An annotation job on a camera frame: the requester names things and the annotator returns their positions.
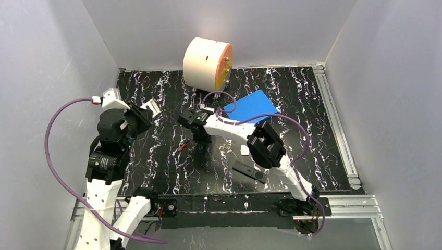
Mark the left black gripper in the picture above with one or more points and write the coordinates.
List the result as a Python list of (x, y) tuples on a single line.
[(138, 115)]

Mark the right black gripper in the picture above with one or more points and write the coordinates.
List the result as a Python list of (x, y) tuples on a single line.
[(200, 134)]

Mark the white remote control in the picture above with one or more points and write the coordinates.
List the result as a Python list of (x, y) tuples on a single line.
[(152, 106)]

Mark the white battery cover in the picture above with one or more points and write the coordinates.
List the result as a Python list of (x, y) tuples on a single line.
[(244, 150)]

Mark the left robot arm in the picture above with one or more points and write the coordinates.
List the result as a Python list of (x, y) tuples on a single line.
[(118, 128)]

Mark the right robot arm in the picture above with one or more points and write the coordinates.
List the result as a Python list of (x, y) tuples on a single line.
[(264, 144)]

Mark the black remote control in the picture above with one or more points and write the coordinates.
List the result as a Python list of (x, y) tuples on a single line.
[(249, 172)]

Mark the blue foam pad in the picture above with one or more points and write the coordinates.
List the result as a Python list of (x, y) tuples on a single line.
[(252, 105)]

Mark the white cylinder orange face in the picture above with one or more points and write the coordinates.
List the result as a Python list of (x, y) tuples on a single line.
[(207, 65)]

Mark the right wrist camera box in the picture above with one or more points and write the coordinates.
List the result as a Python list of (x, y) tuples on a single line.
[(206, 109)]

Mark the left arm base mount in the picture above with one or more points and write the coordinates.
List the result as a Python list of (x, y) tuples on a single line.
[(168, 207)]

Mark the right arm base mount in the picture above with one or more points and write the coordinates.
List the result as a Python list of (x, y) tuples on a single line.
[(292, 207)]

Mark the aluminium frame rail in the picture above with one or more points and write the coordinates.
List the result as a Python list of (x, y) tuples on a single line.
[(349, 206)]

